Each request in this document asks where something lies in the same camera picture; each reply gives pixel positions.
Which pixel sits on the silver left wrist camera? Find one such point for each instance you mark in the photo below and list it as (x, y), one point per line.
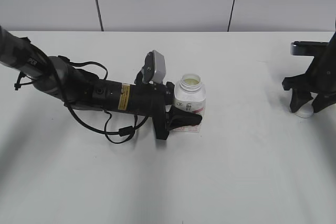
(153, 70)

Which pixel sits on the white strawberry yogurt bottle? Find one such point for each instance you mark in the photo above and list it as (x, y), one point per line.
(190, 94)

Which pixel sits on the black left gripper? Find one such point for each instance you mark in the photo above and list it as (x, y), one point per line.
(142, 99)

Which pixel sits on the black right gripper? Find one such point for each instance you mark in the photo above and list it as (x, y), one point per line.
(318, 78)

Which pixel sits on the white round bottle cap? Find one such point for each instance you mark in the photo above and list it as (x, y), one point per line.
(305, 111)

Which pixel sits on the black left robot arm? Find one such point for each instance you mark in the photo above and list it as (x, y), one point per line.
(57, 76)

